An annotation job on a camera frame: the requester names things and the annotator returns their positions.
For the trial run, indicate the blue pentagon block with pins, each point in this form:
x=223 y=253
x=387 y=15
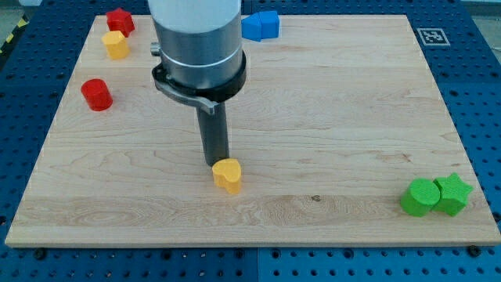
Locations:
x=269 y=24

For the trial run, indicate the yellow heart block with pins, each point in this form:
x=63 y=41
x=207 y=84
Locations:
x=227 y=174

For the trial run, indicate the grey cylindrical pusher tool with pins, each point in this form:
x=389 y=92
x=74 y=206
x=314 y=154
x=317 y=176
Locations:
x=214 y=134

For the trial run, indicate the red cylinder block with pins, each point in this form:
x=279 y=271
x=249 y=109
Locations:
x=97 y=94

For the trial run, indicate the wooden board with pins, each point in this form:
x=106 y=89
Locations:
x=339 y=114

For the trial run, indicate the red star block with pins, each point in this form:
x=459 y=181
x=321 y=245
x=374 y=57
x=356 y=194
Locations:
x=120 y=20

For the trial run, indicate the green star block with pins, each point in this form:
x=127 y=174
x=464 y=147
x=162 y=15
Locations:
x=454 y=193

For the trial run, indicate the yellow hexagon block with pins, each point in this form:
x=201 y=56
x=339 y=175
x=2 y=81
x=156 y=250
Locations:
x=116 y=45

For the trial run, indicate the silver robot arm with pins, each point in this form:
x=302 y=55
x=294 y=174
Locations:
x=199 y=43

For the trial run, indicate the blue cube block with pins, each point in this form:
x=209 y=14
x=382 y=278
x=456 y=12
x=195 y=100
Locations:
x=251 y=27

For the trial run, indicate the green cylinder block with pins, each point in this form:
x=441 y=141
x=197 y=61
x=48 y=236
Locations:
x=420 y=197

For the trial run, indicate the fiducial marker tag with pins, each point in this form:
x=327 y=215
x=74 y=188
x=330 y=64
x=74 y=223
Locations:
x=431 y=36

